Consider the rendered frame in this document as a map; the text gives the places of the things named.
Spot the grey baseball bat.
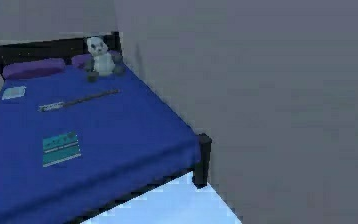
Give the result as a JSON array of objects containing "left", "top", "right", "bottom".
[{"left": 37, "top": 88, "right": 121, "bottom": 113}]

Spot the blue bed with black frame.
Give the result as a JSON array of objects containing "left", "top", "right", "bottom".
[{"left": 0, "top": 31, "right": 213, "bottom": 224}]

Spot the white and grey teddy bear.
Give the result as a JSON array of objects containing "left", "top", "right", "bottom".
[{"left": 83, "top": 35, "right": 127, "bottom": 84}]

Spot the teal book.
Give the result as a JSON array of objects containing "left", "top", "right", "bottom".
[{"left": 41, "top": 130, "right": 82, "bottom": 168}]

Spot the pale blue flat rectangle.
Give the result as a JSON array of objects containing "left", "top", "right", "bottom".
[{"left": 1, "top": 85, "right": 27, "bottom": 101}]

